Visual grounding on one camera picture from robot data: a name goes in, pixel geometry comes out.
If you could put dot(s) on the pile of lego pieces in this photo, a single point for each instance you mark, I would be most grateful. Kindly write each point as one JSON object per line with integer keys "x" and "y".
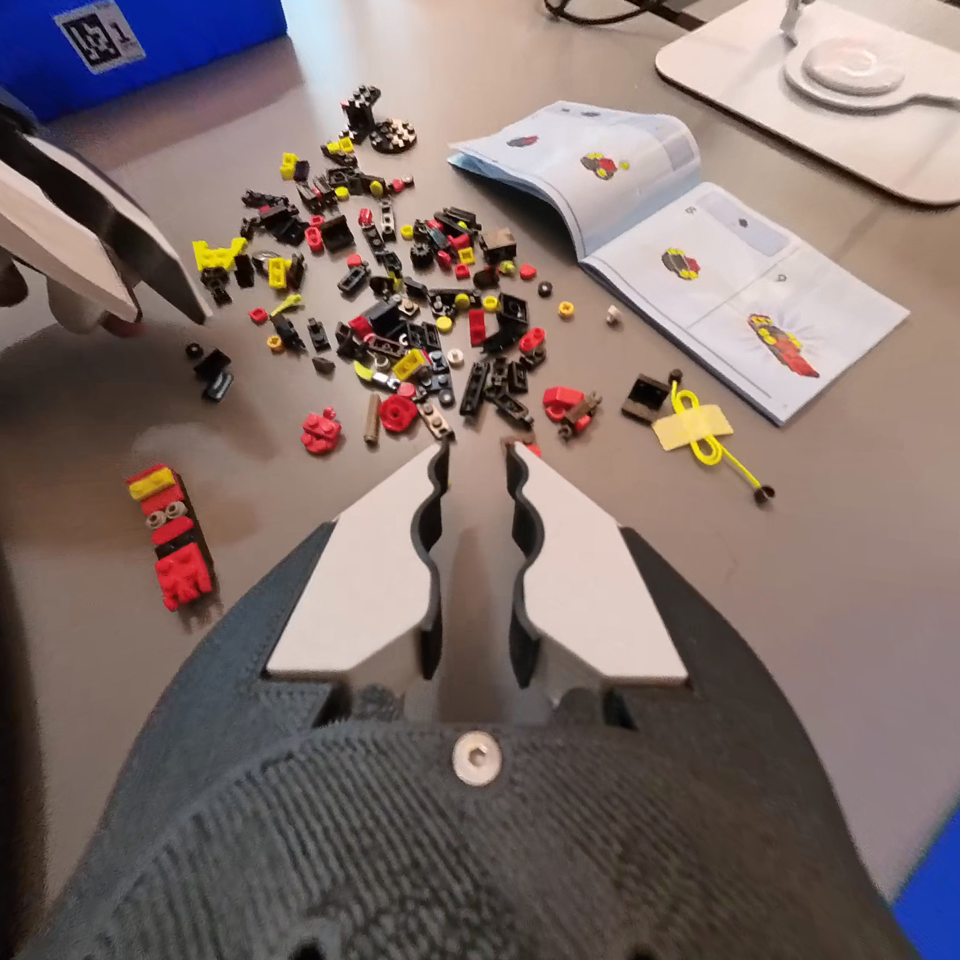
{"x": 390, "y": 322}

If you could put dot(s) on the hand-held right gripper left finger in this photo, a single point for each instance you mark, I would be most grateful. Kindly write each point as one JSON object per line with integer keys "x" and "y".
{"x": 352, "y": 577}

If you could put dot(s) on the red lego car assembly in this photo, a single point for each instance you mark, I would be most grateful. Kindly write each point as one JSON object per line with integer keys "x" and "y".
{"x": 176, "y": 547}

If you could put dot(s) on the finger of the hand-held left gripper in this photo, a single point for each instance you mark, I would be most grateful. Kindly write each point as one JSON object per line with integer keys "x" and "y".
{"x": 150, "y": 247}
{"x": 52, "y": 232}

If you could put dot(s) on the black square lego piece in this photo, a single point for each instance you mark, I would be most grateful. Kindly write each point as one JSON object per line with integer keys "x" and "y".
{"x": 645, "y": 397}

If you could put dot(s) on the brown lego rod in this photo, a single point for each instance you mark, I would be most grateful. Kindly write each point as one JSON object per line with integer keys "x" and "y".
{"x": 372, "y": 420}

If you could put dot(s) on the black round lego plate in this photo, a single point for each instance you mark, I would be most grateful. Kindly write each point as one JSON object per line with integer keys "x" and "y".
{"x": 394, "y": 136}

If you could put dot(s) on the red studded lego piece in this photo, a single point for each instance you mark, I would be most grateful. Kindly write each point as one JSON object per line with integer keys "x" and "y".
{"x": 321, "y": 433}

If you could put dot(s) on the black angled lego piece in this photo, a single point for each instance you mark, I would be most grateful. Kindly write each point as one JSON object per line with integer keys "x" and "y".
{"x": 214, "y": 367}

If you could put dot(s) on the blue board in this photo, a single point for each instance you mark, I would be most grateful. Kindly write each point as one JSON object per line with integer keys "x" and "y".
{"x": 934, "y": 892}

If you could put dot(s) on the person's left hand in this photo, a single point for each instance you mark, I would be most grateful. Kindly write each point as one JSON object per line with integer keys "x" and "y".
{"x": 82, "y": 315}

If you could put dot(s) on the lego instruction booklet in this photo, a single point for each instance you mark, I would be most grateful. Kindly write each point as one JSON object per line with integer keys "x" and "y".
{"x": 645, "y": 180}

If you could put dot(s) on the black tall lego assembly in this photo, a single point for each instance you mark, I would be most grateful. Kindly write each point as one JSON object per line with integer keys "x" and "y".
{"x": 360, "y": 112}

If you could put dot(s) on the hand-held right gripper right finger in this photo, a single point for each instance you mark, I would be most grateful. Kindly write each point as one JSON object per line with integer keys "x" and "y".
{"x": 600, "y": 600}

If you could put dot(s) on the blue crate with printed tag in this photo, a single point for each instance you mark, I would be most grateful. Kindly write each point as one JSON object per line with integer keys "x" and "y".
{"x": 210, "y": 45}

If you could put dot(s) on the pale yellow tape strip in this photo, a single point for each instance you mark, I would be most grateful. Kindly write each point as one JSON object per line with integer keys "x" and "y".
{"x": 675, "y": 433}

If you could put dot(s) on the red round lego piece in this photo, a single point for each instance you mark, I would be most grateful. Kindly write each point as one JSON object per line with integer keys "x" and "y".
{"x": 397, "y": 414}

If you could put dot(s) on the white monitor stand base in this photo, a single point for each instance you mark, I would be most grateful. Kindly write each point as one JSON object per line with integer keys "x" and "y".
{"x": 750, "y": 90}

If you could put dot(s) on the red and brown lego assembly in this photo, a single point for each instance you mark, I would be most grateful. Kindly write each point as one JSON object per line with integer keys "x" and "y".
{"x": 562, "y": 401}

